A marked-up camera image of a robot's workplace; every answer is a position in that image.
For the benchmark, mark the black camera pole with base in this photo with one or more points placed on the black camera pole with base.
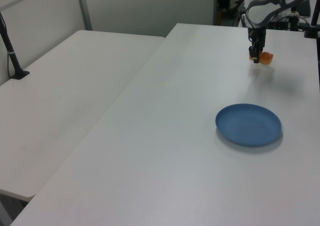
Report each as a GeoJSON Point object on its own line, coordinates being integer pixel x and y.
{"type": "Point", "coordinates": [12, 58]}

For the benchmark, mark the black electronics box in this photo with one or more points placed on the black electronics box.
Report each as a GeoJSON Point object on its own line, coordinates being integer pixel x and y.
{"type": "Point", "coordinates": [281, 24]}

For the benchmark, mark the blue round plate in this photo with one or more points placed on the blue round plate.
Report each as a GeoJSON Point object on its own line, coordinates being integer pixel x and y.
{"type": "Point", "coordinates": [248, 128]}

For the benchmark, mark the orange glazed bread roll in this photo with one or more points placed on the orange glazed bread roll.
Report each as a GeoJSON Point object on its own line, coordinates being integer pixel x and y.
{"type": "Point", "coordinates": [266, 58]}

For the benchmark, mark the black camera pole clamp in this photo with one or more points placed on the black camera pole clamp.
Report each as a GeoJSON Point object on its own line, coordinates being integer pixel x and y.
{"type": "Point", "coordinates": [311, 27]}

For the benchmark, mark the white side table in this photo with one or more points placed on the white side table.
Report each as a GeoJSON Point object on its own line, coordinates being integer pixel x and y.
{"type": "Point", "coordinates": [62, 98]}

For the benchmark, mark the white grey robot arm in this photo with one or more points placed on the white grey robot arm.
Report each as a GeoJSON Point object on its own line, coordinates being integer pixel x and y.
{"type": "Point", "coordinates": [262, 8]}

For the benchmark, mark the grey partition post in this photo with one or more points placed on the grey partition post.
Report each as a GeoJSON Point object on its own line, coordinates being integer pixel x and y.
{"type": "Point", "coordinates": [83, 7]}

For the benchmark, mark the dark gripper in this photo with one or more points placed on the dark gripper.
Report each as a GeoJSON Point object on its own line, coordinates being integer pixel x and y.
{"type": "Point", "coordinates": [257, 37]}

